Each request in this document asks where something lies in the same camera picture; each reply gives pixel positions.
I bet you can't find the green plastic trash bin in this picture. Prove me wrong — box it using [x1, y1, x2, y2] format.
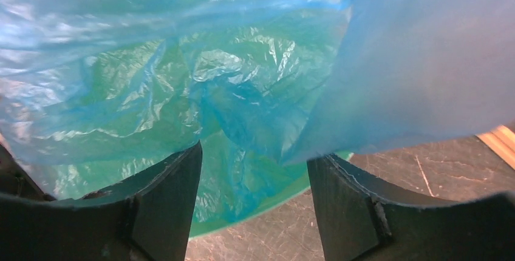
[52, 30, 355, 239]

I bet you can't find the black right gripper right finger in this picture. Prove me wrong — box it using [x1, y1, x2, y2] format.
[307, 155, 514, 260]

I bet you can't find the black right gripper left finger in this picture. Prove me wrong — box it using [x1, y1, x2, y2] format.
[1, 144, 202, 260]

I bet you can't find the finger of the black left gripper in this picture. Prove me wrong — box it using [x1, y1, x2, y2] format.
[1, 145, 53, 201]

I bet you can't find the wooden clothes rack frame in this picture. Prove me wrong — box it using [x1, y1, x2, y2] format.
[476, 126, 514, 169]

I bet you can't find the blue plastic trash bag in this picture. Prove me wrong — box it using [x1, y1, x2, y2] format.
[1, 0, 514, 222]

